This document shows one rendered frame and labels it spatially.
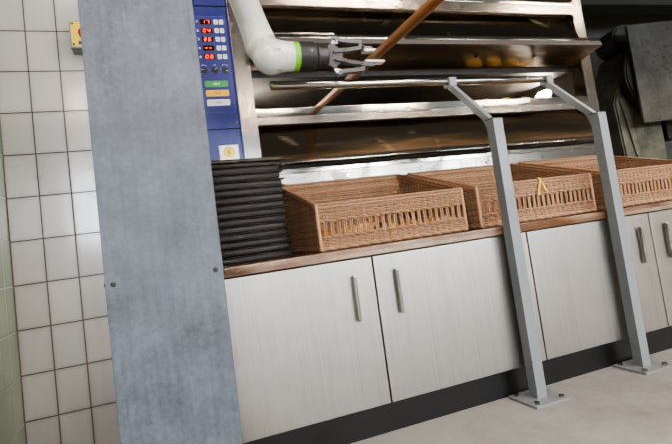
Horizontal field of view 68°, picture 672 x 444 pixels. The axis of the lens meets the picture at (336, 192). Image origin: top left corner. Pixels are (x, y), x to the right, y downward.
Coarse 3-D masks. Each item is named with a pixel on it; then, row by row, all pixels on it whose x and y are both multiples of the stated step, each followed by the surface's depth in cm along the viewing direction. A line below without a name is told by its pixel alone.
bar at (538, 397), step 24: (456, 96) 190; (600, 120) 187; (504, 144) 170; (600, 144) 187; (504, 168) 169; (600, 168) 188; (504, 192) 168; (504, 216) 169; (624, 240) 183; (624, 264) 182; (528, 288) 167; (624, 288) 183; (528, 312) 165; (528, 336) 164; (528, 360) 165; (648, 360) 180; (528, 384) 166
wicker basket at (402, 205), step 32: (288, 192) 185; (320, 192) 205; (352, 192) 209; (384, 192) 213; (416, 192) 169; (448, 192) 173; (288, 224) 190; (320, 224) 200; (352, 224) 160; (384, 224) 164; (416, 224) 168; (448, 224) 172
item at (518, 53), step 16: (400, 48) 218; (416, 48) 220; (432, 48) 223; (448, 48) 226; (464, 48) 229; (480, 48) 232; (496, 48) 235; (512, 48) 238; (528, 48) 242; (544, 48) 245; (560, 48) 249; (576, 48) 252; (592, 48) 256; (384, 64) 228; (400, 64) 231; (416, 64) 234; (432, 64) 238; (448, 64) 241; (464, 64) 244; (480, 64) 248; (496, 64) 251; (512, 64) 255; (528, 64) 259; (544, 64) 263; (560, 64) 267
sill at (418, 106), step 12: (576, 96) 264; (276, 108) 207; (288, 108) 209; (300, 108) 211; (312, 108) 213; (324, 108) 215; (336, 108) 216; (348, 108) 218; (360, 108) 220; (372, 108) 222; (384, 108) 224; (396, 108) 226; (408, 108) 229; (420, 108) 231; (432, 108) 233; (444, 108) 235; (456, 108) 238
